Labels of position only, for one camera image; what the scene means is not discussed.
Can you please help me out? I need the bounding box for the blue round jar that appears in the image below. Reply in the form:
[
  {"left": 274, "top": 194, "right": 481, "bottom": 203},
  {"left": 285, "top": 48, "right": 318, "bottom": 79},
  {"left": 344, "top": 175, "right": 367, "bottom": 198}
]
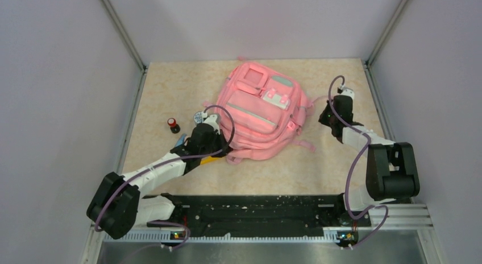
[{"left": 193, "top": 111, "right": 204, "bottom": 125}]

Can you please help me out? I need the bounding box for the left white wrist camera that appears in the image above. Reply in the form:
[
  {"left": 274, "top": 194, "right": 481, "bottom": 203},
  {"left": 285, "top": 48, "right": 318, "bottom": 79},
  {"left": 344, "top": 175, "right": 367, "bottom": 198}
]
[{"left": 201, "top": 112, "right": 221, "bottom": 134}]

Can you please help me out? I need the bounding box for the metal frame rail right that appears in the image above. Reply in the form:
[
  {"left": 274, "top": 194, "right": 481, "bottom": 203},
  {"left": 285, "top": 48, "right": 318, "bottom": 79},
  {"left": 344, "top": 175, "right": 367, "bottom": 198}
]
[{"left": 363, "top": 0, "right": 412, "bottom": 141}]

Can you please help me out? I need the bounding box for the blue correction tape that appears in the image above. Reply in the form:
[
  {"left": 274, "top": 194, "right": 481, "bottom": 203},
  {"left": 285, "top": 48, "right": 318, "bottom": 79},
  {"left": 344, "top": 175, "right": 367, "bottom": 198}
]
[{"left": 174, "top": 133, "right": 187, "bottom": 147}]

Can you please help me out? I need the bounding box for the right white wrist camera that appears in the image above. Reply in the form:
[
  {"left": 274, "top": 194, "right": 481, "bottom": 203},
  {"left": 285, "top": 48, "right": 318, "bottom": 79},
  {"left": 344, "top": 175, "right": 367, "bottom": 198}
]
[{"left": 337, "top": 85, "right": 355, "bottom": 99}]

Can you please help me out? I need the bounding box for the yellow triangle ruler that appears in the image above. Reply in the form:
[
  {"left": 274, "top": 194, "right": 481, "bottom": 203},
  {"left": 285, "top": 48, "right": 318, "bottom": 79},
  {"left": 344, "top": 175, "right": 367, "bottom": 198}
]
[{"left": 200, "top": 156, "right": 219, "bottom": 165}]

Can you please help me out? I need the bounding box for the metal frame rail left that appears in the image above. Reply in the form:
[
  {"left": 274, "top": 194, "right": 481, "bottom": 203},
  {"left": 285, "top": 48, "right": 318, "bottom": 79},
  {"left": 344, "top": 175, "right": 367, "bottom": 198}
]
[{"left": 99, "top": 0, "right": 148, "bottom": 173}]

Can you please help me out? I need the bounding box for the pink backpack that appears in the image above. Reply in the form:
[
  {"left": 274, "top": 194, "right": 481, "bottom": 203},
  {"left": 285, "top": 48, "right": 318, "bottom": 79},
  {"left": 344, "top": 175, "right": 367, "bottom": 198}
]
[{"left": 214, "top": 61, "right": 317, "bottom": 164}]

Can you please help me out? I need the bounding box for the metal frame rail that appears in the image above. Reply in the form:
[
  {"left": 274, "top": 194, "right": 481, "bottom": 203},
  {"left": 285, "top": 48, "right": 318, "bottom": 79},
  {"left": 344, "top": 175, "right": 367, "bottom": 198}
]
[
  {"left": 99, "top": 0, "right": 148, "bottom": 173},
  {"left": 363, "top": 0, "right": 412, "bottom": 141}
]

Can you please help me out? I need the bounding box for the red black stamp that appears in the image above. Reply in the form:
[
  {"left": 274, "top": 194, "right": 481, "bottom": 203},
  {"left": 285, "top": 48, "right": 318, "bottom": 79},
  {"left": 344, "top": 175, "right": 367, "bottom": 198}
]
[{"left": 167, "top": 118, "right": 180, "bottom": 134}]

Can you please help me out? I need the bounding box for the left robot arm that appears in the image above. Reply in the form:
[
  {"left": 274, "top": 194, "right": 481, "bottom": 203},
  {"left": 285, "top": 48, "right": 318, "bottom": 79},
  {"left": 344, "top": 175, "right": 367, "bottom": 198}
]
[{"left": 86, "top": 123, "right": 234, "bottom": 239}]

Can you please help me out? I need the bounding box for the black base bar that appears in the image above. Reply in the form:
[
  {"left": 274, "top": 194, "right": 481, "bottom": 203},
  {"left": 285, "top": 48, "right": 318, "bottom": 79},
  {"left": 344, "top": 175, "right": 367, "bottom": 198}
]
[{"left": 144, "top": 193, "right": 377, "bottom": 238}]

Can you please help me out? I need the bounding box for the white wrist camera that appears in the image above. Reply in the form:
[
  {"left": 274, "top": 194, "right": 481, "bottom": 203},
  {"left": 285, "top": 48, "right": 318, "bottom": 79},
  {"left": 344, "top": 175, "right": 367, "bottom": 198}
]
[
  {"left": 201, "top": 112, "right": 221, "bottom": 134},
  {"left": 337, "top": 85, "right": 355, "bottom": 99}
]

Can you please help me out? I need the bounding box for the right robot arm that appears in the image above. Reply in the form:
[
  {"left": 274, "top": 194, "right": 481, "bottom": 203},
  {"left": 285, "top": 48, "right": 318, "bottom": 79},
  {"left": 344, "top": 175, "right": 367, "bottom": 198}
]
[{"left": 318, "top": 95, "right": 420, "bottom": 217}]

